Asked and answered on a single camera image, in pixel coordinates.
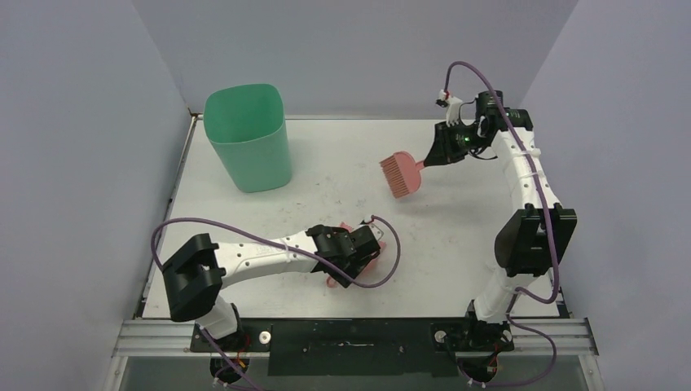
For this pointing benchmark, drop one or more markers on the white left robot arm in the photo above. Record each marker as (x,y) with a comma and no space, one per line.
(200,269)

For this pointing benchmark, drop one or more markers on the aluminium frame rail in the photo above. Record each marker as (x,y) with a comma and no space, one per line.
(164,338)

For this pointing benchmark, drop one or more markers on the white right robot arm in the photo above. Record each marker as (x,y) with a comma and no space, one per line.
(535,237)

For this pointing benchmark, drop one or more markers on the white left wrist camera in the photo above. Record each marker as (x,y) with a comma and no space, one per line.
(370,221)

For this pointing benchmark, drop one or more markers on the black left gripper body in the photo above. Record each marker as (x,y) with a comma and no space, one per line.
(354,265)

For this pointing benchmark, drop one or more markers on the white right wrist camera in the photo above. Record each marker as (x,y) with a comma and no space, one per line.
(452,105)

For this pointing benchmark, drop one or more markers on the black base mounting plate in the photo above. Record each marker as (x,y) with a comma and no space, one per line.
(362,347)

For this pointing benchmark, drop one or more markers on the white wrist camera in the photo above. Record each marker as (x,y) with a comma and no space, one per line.
(370,221)
(452,105)

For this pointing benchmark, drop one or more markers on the pink plastic hand brush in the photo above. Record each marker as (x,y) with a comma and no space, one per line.
(402,173)

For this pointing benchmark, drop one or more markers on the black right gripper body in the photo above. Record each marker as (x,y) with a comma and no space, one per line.
(438,146)

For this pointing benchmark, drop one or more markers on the pink plastic dustpan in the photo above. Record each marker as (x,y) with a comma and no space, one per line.
(332,283)

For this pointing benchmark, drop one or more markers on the green plastic waste bin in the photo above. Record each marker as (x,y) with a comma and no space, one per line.
(246,127)

